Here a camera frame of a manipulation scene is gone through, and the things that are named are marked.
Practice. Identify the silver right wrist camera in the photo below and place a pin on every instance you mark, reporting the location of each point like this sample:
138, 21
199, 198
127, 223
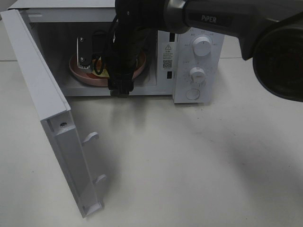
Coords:
84, 52

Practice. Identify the white warning label sticker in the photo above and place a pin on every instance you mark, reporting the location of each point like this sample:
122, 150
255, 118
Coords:
167, 55

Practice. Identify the white microwave oven body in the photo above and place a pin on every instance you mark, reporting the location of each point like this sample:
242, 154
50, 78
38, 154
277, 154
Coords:
46, 36

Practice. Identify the white microwave door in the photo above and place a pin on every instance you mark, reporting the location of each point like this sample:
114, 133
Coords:
53, 110

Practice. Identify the round white door button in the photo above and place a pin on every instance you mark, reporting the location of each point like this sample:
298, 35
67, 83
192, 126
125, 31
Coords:
193, 94

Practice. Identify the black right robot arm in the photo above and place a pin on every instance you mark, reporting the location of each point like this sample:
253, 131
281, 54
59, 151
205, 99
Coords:
270, 32

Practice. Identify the white upper power knob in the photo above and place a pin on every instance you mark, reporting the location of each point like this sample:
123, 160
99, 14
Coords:
202, 46

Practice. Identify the white bread sandwich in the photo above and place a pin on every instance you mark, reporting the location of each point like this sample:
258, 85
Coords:
99, 70

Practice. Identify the white lower timer knob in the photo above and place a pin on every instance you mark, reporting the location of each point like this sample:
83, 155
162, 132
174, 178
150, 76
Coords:
197, 75

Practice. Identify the pink round plate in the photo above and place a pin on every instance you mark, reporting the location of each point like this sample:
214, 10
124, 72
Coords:
101, 80

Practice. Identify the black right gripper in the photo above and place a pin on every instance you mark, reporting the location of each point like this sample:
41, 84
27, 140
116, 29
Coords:
126, 39

